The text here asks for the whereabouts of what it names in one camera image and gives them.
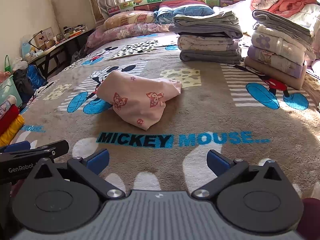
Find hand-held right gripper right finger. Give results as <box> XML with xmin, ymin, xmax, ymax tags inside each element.
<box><xmin>191</xmin><ymin>149</ymin><xmax>292</xmax><ymax>200</ymax></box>

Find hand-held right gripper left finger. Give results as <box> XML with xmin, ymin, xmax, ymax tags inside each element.
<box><xmin>29</xmin><ymin>149</ymin><xmax>125</xmax><ymax>200</ymax></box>

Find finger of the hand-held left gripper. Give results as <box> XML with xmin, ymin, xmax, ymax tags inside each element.
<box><xmin>0</xmin><ymin>141</ymin><xmax>31</xmax><ymax>153</ymax></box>
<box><xmin>31</xmin><ymin>140</ymin><xmax>70</xmax><ymax>158</ymax></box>

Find pink fox print shirt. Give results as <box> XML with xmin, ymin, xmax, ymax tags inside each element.
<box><xmin>96</xmin><ymin>70</ymin><xmax>183</xmax><ymax>131</ymax></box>

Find dark clothes heap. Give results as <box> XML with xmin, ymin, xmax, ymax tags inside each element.
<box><xmin>12</xmin><ymin>69</ymin><xmax>34</xmax><ymax>103</ymax></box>

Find pile of folded colourful clothes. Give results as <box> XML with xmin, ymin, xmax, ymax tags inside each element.
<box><xmin>304</xmin><ymin>55</ymin><xmax>320</xmax><ymax>80</ymax></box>

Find yellow cloth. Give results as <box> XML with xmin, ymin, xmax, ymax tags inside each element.
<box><xmin>0</xmin><ymin>115</ymin><xmax>25</xmax><ymax>147</ymax></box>

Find red cloth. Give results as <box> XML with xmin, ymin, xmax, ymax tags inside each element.
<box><xmin>0</xmin><ymin>104</ymin><xmax>20</xmax><ymax>135</ymax></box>

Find floral rolled cloth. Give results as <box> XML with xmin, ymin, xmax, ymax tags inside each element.
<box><xmin>0</xmin><ymin>95</ymin><xmax>17</xmax><ymax>120</ymax></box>

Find printed cartoon blanket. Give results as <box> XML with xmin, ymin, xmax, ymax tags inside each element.
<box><xmin>17</xmin><ymin>31</ymin><xmax>320</xmax><ymax>200</ymax></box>

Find green storage bin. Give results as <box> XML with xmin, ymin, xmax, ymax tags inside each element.
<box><xmin>0</xmin><ymin>75</ymin><xmax>23</xmax><ymax>108</ymax></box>

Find blue plastic bag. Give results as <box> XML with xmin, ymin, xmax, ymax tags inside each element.
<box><xmin>26</xmin><ymin>64</ymin><xmax>47</xmax><ymax>90</ymax></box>

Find green bag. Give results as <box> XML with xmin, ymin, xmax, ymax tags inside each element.
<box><xmin>4</xmin><ymin>55</ymin><xmax>13</xmax><ymax>73</ymax></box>

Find white plastic bag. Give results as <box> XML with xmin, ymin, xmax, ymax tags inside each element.
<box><xmin>11</xmin><ymin>57</ymin><xmax>28</xmax><ymax>72</ymax></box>

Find blue and white packet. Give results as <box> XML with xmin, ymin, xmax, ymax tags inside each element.
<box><xmin>21</xmin><ymin>35</ymin><xmax>32</xmax><ymax>58</ymax></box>

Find dark desk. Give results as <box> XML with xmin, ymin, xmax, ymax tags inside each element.
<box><xmin>27</xmin><ymin>27</ymin><xmax>95</xmax><ymax>80</ymax></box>

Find dark grey folded sweatpants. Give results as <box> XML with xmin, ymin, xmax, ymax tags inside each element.
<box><xmin>179</xmin><ymin>46</ymin><xmax>242</xmax><ymax>65</ymax></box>

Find black desk lamp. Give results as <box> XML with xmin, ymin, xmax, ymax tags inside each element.
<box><xmin>29</xmin><ymin>30</ymin><xmax>44</xmax><ymax>49</ymax></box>

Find person's leg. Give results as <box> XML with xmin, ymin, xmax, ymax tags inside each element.
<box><xmin>296</xmin><ymin>197</ymin><xmax>320</xmax><ymax>240</ymax></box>

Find purple quilted folded garment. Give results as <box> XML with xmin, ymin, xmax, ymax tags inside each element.
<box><xmin>247</xmin><ymin>45</ymin><xmax>307</xmax><ymax>78</ymax></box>

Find white quilted printed garment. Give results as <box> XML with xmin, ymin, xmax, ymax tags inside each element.
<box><xmin>177</xmin><ymin>34</ymin><xmax>239</xmax><ymax>52</ymax></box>

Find purple floral pillow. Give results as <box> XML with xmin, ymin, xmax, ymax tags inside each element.
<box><xmin>86</xmin><ymin>23</ymin><xmax>173</xmax><ymax>53</ymax></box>

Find lavender grey folded garment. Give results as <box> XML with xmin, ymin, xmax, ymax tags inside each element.
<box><xmin>169</xmin><ymin>22</ymin><xmax>243</xmax><ymax>40</ymax></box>

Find yellow cartoon pillow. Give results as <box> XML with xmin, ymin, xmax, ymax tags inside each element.
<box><xmin>103</xmin><ymin>11</ymin><xmax>157</xmax><ymax>30</ymax></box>

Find blue folded quilt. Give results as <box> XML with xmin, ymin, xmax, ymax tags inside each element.
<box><xmin>154</xmin><ymin>6</ymin><xmax>215</xmax><ymax>25</ymax></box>

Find grey ribbed folded garment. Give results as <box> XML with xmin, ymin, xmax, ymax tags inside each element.
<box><xmin>252</xmin><ymin>9</ymin><xmax>315</xmax><ymax>37</ymax></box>

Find red folded blanket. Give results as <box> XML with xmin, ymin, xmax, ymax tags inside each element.
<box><xmin>159</xmin><ymin>0</ymin><xmax>208</xmax><ymax>9</ymax></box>

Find picture frame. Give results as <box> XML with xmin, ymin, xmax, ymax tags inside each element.
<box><xmin>34</xmin><ymin>27</ymin><xmax>54</xmax><ymax>47</ymax></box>

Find wooden window frame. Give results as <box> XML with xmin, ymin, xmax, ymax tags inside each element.
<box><xmin>85</xmin><ymin>0</ymin><xmax>105</xmax><ymax>23</ymax></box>

